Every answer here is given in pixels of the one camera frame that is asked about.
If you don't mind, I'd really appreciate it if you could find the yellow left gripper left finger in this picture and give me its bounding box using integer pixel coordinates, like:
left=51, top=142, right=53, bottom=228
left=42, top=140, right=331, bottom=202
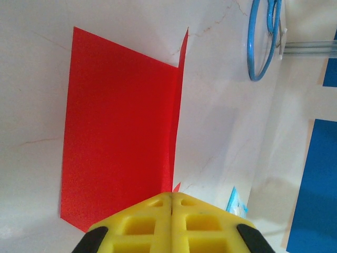
left=71, top=192, right=172, bottom=253

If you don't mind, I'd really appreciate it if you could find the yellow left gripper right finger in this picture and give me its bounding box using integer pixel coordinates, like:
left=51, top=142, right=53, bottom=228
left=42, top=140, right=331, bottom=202
left=171, top=192, right=276, bottom=253

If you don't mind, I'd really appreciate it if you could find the red square paper sheet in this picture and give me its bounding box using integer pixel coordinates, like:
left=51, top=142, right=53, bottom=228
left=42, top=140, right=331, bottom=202
left=60, top=26, right=190, bottom=234

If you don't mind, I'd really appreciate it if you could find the blue and white cream packet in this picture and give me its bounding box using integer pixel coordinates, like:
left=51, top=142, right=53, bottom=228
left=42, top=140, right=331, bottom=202
left=225, top=186, right=250, bottom=219

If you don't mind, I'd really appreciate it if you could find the blue stethoscope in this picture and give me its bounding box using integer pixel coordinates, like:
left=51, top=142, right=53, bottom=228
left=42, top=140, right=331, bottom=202
left=246, top=0, right=288, bottom=82

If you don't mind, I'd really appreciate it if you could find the aluminium table side rail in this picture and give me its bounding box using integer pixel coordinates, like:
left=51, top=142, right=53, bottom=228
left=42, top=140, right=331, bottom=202
left=276, top=39, right=337, bottom=55

